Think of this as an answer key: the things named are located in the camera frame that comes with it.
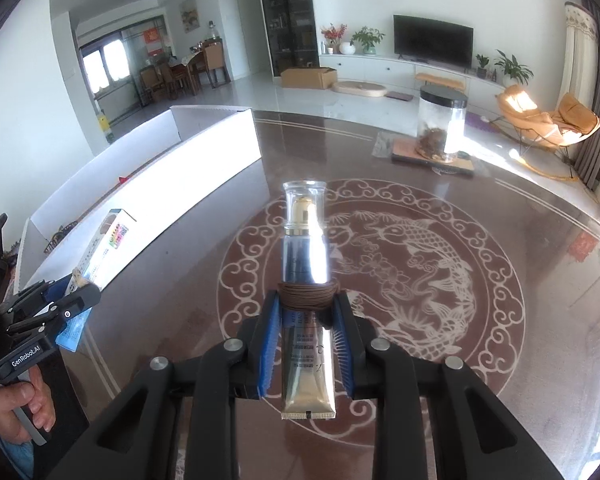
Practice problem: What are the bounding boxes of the white door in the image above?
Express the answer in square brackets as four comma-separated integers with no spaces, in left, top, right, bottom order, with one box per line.
[235,0,274,81]

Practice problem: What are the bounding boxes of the tan flat board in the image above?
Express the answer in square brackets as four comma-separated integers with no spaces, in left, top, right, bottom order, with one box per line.
[391,139,476,177]

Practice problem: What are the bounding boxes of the brown cord hair tie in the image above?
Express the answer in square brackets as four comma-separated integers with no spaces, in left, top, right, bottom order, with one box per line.
[276,281,340,322]

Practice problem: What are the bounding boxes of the red flowers in vase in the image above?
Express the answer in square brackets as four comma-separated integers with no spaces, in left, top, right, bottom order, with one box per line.
[321,23,349,55]

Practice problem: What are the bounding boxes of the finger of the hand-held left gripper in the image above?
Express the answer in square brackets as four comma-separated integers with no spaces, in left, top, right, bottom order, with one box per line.
[6,279,67,319]
[54,285,102,324]

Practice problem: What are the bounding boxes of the person's left hand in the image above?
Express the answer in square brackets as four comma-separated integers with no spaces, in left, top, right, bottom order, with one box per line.
[0,374,57,442]

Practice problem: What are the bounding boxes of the leafy plant white pot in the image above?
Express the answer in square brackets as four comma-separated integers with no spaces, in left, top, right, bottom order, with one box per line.
[495,50,535,86]

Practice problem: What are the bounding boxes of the black flat television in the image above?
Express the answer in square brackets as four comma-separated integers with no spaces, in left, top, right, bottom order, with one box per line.
[393,14,475,69]

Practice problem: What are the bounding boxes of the white television cabinet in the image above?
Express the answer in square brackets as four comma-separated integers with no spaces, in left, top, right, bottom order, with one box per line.
[319,52,512,107]

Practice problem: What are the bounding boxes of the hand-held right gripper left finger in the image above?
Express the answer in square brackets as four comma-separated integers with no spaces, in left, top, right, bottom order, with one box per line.
[45,290,284,480]

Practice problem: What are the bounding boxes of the gold cosmetic tube clear cap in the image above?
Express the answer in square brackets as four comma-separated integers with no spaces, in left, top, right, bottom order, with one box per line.
[280,180,339,421]

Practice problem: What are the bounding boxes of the clear jar black lid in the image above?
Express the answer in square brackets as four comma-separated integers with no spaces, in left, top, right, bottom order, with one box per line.
[416,85,469,164]

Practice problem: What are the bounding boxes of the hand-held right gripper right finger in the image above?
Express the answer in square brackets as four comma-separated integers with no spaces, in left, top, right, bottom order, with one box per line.
[330,292,566,480]

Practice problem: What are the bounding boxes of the wooden dining table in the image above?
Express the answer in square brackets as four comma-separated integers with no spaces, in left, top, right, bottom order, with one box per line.
[172,57,211,97]

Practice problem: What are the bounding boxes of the brown patterned glass desktop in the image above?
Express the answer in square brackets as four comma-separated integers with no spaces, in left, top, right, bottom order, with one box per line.
[65,107,600,480]

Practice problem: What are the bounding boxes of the wooden dining chair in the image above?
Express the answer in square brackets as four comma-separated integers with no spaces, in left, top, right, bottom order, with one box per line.
[140,65,174,106]
[202,40,231,89]

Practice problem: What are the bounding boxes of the black glass display cabinet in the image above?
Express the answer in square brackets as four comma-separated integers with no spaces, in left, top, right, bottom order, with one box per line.
[255,0,321,79]

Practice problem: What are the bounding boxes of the orange lounge chair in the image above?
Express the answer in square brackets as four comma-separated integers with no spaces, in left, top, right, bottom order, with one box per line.
[495,84,600,181]

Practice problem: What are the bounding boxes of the blue white carton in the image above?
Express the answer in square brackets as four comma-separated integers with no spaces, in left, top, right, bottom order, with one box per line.
[62,208,136,354]

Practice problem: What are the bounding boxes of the round beige pet bed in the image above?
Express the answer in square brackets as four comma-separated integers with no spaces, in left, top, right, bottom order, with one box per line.
[332,80,389,100]

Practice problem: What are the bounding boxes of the long white cardboard box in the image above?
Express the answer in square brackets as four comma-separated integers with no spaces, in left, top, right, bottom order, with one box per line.
[17,105,262,294]

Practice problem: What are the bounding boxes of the framed landscape painting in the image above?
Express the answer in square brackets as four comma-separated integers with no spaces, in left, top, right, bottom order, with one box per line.
[179,0,201,34]

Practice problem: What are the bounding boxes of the green potted plant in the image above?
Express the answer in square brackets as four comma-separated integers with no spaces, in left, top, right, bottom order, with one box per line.
[350,26,386,56]

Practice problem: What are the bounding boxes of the clear plastic bag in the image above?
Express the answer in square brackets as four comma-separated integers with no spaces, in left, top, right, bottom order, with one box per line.
[372,132,396,159]

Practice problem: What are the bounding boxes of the wooden bench hairpin legs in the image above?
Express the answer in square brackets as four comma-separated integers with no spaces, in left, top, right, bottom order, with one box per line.
[415,72,467,94]

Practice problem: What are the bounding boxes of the cloth covered floor air conditioner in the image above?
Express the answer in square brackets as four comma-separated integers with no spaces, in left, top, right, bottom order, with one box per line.
[564,1,600,116]

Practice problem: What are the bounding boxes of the brown cardboard box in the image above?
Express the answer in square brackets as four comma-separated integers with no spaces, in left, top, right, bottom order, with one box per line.
[280,66,339,90]

